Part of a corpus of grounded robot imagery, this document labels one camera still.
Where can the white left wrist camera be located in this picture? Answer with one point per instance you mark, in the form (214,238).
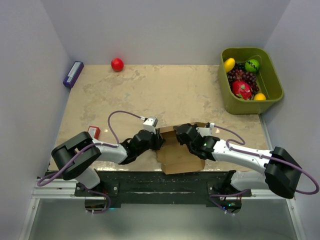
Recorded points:
(150,124)

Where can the green striped toy ball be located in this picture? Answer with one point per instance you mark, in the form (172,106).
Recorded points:
(252,65)

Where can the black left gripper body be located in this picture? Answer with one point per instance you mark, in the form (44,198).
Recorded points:
(153,144)

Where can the brown cardboard box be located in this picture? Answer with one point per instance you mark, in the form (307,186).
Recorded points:
(176,158)

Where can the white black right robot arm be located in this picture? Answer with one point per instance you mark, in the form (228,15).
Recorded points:
(275,169)

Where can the yellow lemon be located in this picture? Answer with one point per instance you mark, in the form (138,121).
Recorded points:
(229,64)

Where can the small orange fruit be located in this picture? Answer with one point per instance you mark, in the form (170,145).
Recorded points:
(259,97)

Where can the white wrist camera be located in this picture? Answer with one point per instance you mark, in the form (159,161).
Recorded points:
(205,129)
(150,124)

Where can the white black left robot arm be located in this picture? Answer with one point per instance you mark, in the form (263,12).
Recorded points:
(75,156)

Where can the red tomato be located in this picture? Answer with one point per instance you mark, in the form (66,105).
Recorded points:
(117,64)

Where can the green plastic bin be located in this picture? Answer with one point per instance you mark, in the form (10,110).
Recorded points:
(267,79)

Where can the red dragon fruit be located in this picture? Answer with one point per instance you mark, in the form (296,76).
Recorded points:
(242,90)

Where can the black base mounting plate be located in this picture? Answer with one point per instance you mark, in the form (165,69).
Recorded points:
(207,188)

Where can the red rectangular box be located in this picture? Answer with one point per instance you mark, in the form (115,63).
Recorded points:
(94,131)

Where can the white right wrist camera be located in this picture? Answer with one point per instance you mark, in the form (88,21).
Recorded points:
(205,129)

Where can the dark red grapes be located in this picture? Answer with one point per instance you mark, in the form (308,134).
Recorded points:
(238,73)

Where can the aluminium rail frame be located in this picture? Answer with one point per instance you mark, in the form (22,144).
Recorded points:
(147,204)

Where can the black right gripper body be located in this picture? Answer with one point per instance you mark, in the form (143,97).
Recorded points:
(191,150)

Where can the purple rectangular box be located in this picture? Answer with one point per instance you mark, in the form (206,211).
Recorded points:
(73,74)

